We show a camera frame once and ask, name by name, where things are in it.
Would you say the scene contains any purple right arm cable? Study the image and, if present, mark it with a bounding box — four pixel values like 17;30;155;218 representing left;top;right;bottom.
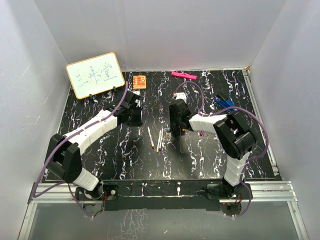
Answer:
174;81;269;218

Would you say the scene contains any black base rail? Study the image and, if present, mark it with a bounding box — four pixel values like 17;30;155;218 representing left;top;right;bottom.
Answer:
75;179;252;211

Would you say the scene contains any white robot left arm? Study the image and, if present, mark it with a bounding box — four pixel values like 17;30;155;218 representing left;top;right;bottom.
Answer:
45;90;142;200

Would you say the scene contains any small wooden-framed whiteboard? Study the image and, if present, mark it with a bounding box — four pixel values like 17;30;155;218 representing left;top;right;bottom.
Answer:
65;52;125;100

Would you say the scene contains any blue clamp tool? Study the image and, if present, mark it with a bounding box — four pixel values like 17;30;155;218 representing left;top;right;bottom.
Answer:
214;93;234;109

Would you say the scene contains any aluminium frame rail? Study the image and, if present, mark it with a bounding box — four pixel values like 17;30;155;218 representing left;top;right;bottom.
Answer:
243;69;310;240

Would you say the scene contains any yellow-tipped white pen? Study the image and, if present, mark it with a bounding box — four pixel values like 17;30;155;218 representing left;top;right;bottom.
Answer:
156;129;162;153

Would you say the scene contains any pink plastic clip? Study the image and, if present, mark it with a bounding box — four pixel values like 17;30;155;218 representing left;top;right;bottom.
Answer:
171;71;197;80

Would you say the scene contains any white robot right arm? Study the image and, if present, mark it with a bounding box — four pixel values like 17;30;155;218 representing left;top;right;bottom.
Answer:
169;99;257;199

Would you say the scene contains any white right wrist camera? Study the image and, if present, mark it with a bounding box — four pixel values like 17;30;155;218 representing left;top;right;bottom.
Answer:
173;92;187;103

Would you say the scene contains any purple-tipped white pen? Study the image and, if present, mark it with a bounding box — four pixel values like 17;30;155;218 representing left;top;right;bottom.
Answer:
158;127;164;152

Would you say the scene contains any red-tipped white pen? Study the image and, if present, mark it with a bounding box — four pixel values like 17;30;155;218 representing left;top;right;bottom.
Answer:
147;126;155;149

